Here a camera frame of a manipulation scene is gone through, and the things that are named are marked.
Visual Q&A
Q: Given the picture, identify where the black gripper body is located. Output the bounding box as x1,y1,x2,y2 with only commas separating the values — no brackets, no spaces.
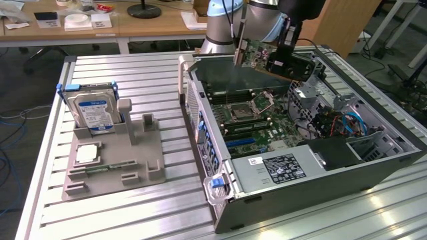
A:
278,0,327,21

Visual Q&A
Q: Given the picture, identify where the graphics card with black shroud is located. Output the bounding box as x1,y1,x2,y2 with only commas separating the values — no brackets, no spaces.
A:
232,21,318,83

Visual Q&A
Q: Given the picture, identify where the wooden cabinet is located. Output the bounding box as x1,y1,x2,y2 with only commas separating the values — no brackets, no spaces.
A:
299,0,385,59

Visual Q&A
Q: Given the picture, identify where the metal socket cover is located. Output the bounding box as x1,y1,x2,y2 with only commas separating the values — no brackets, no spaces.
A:
250,89,278,109

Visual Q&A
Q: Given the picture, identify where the CPU socket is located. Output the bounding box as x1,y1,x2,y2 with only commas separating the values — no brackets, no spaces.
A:
228,102,255,124

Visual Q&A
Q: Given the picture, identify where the green motherboard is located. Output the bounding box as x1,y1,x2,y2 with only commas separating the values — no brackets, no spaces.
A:
206,84,306,159

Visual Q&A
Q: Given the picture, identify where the installed green RAM stick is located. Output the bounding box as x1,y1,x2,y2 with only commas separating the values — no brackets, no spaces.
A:
222,121,272,134

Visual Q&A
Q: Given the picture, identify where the brown cardboard box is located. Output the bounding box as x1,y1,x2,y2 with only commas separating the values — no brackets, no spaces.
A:
192,0,212,18

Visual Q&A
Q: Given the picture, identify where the white paper stack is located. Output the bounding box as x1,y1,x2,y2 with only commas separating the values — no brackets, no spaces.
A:
180,10,210,31

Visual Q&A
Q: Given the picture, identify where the blue expansion slot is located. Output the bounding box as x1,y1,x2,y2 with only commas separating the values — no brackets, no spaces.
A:
226,137,259,149

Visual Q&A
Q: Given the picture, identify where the wooden desk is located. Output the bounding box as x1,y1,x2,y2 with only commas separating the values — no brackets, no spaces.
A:
112,0,210,55
0,0,120,55

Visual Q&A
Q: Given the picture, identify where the grey power supply unit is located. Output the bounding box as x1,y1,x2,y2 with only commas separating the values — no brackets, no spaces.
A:
228,144,327,199

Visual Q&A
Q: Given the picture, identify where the metal disk bay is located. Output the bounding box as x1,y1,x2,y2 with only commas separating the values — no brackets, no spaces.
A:
346,129,402,164

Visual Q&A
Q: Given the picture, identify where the black round lamp base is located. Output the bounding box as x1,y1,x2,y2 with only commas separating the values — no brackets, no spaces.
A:
126,0,163,20

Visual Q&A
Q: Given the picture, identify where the black open PC case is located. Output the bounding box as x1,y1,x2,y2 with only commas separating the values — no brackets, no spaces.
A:
178,44,427,235

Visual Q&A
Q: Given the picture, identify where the white box with small label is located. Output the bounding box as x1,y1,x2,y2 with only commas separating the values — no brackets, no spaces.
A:
90,13,114,30

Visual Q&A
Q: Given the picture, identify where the red package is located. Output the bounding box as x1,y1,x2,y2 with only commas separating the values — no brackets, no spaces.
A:
94,2,114,14

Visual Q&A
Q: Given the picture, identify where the hard disk in blue caddy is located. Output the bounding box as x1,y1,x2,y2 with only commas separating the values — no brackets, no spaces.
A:
56,80,122,133

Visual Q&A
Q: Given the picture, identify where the grey plastic parts rack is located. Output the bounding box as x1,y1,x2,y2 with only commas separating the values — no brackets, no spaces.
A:
62,98,167,201

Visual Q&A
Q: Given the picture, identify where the white tape roll on box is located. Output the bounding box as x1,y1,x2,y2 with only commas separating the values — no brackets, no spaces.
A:
63,13,95,32

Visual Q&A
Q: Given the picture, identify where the silver CPU chip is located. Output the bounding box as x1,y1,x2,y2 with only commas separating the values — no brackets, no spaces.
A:
75,145,100,162

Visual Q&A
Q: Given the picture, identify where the white box with black label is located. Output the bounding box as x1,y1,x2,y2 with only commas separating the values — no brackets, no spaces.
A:
34,11,63,29

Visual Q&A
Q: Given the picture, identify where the black office chair base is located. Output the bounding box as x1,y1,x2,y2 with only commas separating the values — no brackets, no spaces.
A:
19,44,70,75

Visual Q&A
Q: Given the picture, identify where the white paper card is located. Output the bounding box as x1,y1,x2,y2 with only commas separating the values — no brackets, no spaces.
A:
4,22,32,30

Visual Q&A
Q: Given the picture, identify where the clear plastic bag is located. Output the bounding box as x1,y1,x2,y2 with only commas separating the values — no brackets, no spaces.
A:
0,0,34,24

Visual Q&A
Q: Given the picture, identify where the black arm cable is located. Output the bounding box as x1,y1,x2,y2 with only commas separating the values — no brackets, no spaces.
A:
222,0,235,39

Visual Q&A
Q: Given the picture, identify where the white table frame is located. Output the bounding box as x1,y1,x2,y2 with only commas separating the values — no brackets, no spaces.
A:
366,0,427,69

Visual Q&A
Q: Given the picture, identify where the blue disk wire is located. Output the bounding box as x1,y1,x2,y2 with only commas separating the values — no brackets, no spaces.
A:
342,112,369,138

